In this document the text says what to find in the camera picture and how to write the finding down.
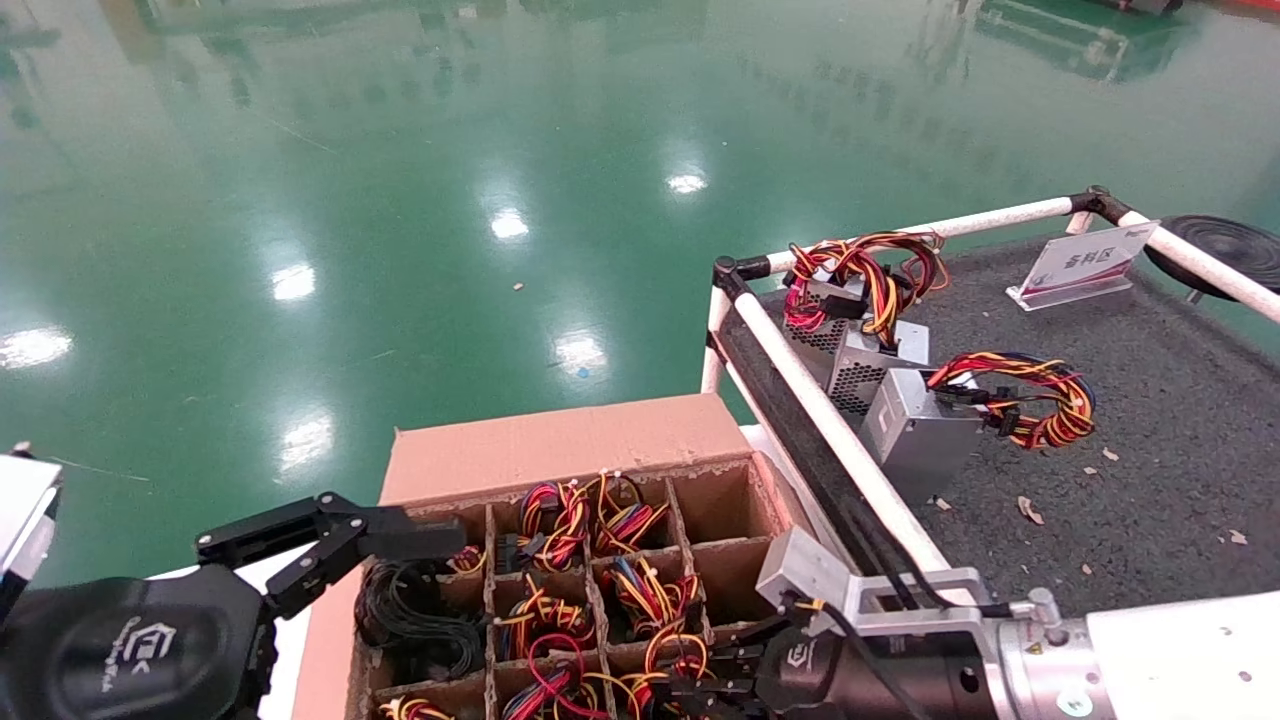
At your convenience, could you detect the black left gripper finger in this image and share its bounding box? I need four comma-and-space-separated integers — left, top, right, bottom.
264, 506, 468, 620
195, 494, 347, 570

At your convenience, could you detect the black round disc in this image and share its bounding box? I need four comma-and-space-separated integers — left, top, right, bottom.
1143, 215, 1280, 304

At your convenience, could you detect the black camera cable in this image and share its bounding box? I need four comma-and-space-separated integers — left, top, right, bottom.
783, 495, 1016, 716

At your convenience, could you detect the white pipe table frame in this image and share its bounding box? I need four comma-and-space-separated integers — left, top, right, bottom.
700, 185, 1280, 601

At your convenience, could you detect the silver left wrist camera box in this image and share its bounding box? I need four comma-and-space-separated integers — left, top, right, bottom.
0, 455, 63, 611

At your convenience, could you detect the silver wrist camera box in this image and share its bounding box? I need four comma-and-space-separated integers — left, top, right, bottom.
0, 455, 63, 611
757, 528, 991, 641

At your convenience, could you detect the black pipe corner joint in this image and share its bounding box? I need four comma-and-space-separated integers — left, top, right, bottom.
713, 255, 773, 301
1068, 185, 1133, 227

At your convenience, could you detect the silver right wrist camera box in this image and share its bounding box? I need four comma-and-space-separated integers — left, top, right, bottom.
757, 528, 991, 641

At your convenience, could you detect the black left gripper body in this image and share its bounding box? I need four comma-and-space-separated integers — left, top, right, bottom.
0, 565, 277, 720

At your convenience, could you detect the black cable bundle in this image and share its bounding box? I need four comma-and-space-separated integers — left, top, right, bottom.
353, 558, 488, 686

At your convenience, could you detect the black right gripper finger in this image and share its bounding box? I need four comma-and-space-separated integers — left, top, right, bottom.
697, 618, 791, 669
648, 675, 771, 720

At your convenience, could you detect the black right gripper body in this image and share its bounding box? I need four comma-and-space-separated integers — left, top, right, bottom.
755, 630, 1003, 720

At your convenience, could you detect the silver perforated power supply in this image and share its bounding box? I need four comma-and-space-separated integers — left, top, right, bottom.
828, 322, 929, 421

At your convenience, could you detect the clear acrylic sign stand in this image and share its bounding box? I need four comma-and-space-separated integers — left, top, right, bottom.
1005, 220, 1161, 311

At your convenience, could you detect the brown cardboard box with dividers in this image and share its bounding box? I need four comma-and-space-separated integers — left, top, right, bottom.
290, 393, 901, 720

